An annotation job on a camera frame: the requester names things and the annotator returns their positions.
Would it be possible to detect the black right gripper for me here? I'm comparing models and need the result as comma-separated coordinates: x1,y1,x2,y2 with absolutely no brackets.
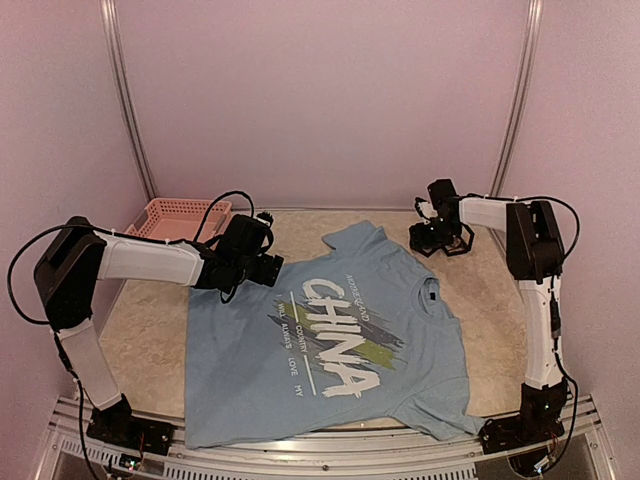
411,215,460,250

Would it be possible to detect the light blue printed t-shirt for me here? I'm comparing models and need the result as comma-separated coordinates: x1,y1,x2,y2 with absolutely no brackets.
185,221,482,449

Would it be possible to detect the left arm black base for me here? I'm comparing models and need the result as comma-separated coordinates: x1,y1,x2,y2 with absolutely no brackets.
86,407,175,456

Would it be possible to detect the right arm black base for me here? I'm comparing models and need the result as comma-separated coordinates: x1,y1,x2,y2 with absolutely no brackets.
478,379,569,454

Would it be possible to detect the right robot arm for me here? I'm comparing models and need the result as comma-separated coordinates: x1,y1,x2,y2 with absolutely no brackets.
409,179,569,444

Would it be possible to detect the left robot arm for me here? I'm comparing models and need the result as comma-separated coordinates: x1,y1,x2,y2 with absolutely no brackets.
34,212,284,445

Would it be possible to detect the black display box silver brooch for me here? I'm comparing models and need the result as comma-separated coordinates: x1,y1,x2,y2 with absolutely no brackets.
442,223,475,257

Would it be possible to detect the pink plastic basket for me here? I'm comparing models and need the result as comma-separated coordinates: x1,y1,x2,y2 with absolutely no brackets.
125,198,232,242

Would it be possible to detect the front aluminium rail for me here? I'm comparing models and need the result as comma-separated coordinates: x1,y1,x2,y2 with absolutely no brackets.
34,394,616,480

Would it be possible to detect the right aluminium frame post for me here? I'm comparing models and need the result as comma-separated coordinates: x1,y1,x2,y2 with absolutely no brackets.
489,0,544,196

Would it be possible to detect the aluminium frame post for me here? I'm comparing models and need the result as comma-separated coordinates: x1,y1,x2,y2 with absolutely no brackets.
99,0,157,201
489,0,544,196

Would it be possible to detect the left aluminium frame post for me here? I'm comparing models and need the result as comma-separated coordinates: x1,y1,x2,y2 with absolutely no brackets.
99,0,157,201

